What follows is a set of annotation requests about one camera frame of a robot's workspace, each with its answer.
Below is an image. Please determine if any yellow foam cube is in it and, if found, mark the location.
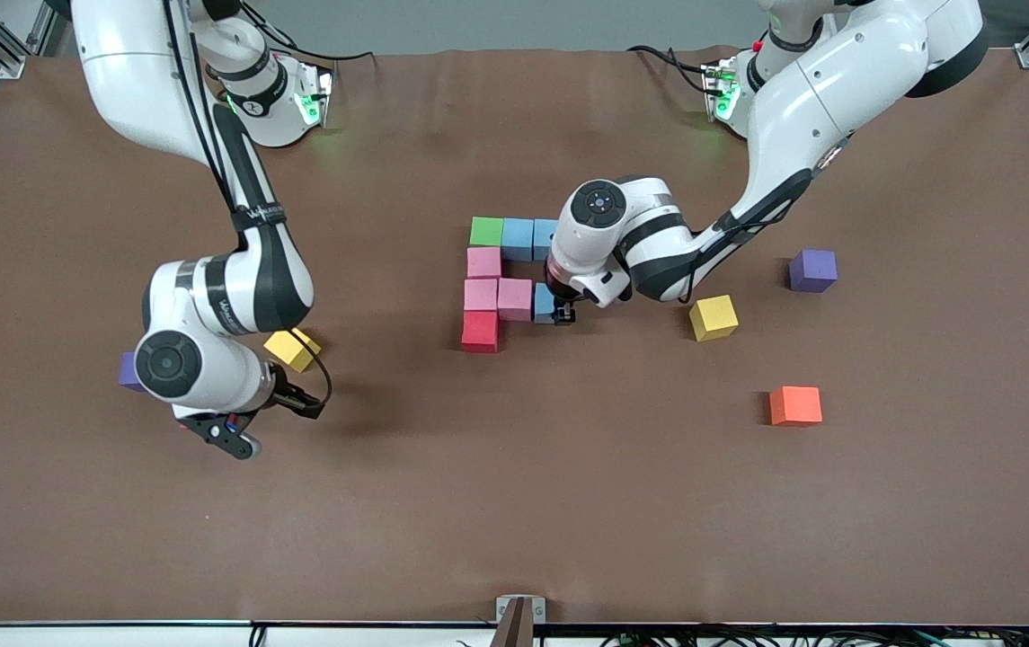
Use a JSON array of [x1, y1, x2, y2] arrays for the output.
[[263, 329, 322, 374], [689, 294, 740, 343]]

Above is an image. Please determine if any orange foam cube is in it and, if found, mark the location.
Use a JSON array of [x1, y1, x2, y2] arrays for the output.
[[768, 386, 823, 427]]

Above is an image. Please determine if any black cable along right arm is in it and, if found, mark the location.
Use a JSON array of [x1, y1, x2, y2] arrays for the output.
[[164, 0, 333, 412]]

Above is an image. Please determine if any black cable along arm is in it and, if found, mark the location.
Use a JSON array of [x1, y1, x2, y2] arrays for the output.
[[676, 135, 847, 305], [164, 0, 333, 412]]

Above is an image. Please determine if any right arm wrist camera box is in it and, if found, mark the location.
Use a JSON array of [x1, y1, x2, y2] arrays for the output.
[[177, 409, 262, 461]]

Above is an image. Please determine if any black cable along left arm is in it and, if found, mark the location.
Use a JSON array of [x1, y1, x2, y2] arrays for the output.
[[676, 135, 847, 305]]

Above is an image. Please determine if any black cable at left base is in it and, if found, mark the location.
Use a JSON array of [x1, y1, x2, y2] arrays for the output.
[[626, 43, 720, 95]]

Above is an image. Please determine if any black cable at base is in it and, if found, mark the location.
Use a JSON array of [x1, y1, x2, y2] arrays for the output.
[[240, 4, 376, 66], [626, 43, 720, 95]]

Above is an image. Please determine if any metal bracket with brown post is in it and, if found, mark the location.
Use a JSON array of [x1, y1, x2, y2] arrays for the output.
[[495, 595, 547, 647]]

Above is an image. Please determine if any black cable at right base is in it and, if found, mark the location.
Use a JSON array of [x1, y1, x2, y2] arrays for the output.
[[240, 4, 376, 66]]

